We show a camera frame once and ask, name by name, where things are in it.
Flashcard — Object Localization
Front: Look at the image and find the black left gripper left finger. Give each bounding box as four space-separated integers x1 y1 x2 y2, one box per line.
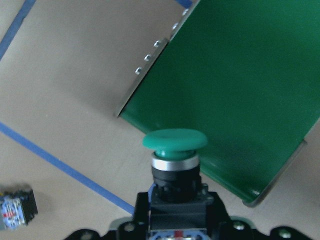
65 192 150 240

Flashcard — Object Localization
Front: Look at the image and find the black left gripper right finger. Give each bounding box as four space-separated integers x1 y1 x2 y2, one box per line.
206 192 311 240

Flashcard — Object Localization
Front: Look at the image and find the green push button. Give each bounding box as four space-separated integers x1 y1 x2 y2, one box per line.
0 185 38 231
142 128 214 237

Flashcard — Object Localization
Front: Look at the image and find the green conveyor belt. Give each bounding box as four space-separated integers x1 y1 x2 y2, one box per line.
117 0 320 206

